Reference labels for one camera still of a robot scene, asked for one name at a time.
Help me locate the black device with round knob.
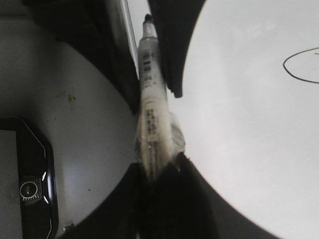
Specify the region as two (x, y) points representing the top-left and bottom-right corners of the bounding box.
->
(0, 117), (59, 239)

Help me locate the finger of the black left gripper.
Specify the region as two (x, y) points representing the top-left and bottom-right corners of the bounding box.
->
(148, 0), (205, 98)
(21, 0), (140, 115)

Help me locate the white black whiteboard marker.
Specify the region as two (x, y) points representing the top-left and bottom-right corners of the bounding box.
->
(136, 14), (185, 182)

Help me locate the white whiteboard with aluminium frame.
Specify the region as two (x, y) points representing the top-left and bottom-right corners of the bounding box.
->
(119, 0), (319, 239)

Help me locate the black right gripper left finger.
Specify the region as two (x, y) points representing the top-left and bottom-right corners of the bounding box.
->
(60, 163), (144, 239)

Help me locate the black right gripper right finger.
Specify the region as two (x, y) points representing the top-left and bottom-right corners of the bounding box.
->
(147, 153), (276, 239)

